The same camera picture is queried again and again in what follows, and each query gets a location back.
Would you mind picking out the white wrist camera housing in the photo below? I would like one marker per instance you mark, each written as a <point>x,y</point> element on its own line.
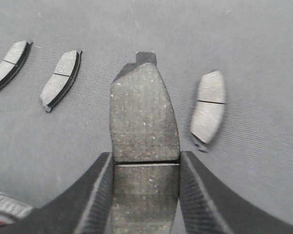
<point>12,210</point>

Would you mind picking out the dark brake pad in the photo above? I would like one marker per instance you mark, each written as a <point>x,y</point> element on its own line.
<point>146,150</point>
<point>61,80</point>
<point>13,61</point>
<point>209,110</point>

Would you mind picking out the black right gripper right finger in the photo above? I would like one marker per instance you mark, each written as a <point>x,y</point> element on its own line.
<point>211,207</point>

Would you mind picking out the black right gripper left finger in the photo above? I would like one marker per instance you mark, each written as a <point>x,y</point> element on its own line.
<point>82,209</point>

